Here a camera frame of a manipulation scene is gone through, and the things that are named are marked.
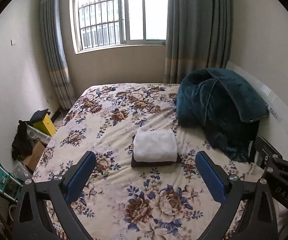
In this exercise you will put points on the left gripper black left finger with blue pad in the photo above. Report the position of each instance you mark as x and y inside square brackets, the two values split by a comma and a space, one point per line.
[32, 220]

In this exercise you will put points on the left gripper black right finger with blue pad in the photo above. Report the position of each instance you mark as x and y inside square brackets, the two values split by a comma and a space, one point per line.
[258, 220]

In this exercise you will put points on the white fluffy sweater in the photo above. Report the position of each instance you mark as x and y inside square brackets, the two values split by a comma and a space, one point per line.
[155, 146]

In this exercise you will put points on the black clothes pile on floor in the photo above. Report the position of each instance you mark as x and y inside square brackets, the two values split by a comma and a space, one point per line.
[22, 145]

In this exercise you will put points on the white headboard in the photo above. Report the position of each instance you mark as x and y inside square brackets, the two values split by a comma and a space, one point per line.
[273, 128]

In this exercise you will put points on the cardboard box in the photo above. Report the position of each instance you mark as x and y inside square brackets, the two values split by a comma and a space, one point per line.
[32, 160]

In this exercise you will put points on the floral fleece bed blanket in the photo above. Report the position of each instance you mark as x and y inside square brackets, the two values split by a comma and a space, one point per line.
[122, 202]

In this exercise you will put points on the white plastic basket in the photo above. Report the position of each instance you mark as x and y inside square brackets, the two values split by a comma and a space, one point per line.
[35, 134]

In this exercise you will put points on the teal plush quilt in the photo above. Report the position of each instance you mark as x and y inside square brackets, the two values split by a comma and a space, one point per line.
[226, 107]

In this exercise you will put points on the black folded garment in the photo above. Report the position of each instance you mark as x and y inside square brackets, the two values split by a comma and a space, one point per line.
[142, 164]

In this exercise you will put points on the yellow box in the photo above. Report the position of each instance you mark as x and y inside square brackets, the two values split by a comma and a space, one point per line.
[45, 125]

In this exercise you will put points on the dark cap on box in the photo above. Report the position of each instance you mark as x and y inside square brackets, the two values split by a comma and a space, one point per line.
[39, 115]

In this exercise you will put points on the right striped grey curtain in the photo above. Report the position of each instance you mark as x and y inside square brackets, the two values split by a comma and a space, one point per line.
[198, 36]

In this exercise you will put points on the striped grey curtain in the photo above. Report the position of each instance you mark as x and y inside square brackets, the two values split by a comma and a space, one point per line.
[54, 53]
[198, 36]

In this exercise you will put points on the left striped grey curtain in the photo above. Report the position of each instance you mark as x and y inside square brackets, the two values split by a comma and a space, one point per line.
[54, 53]

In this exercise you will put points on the window with metal bars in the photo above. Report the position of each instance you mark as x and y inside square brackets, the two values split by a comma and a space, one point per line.
[98, 24]

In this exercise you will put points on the teal wire rack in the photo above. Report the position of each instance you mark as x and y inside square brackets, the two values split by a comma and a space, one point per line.
[10, 187]

